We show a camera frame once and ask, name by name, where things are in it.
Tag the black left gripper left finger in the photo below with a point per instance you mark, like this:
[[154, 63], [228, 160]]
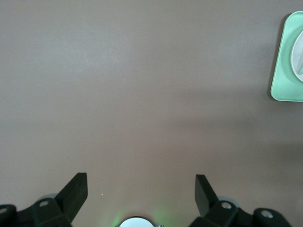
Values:
[[71, 196]]

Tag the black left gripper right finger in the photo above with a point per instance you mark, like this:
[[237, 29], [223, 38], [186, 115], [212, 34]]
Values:
[[203, 198]]

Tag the beige round plate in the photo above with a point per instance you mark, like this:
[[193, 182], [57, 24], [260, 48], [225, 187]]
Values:
[[297, 47]]

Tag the light green rectangular tray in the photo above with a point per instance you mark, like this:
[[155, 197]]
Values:
[[281, 87]]

